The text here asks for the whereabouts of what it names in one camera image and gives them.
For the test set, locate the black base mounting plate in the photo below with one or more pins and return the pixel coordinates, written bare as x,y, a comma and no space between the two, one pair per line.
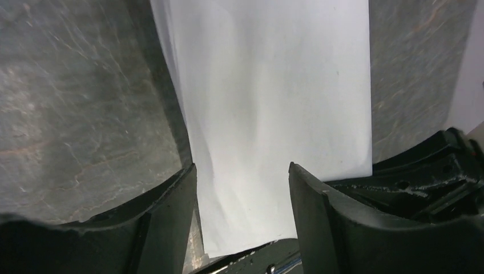
438,180

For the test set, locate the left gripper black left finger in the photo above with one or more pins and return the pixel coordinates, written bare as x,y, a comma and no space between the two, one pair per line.
147,234

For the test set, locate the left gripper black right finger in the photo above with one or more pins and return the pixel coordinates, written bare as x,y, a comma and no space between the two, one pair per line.
338,234

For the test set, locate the white paper sheet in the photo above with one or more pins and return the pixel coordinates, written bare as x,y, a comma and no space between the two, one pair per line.
262,84

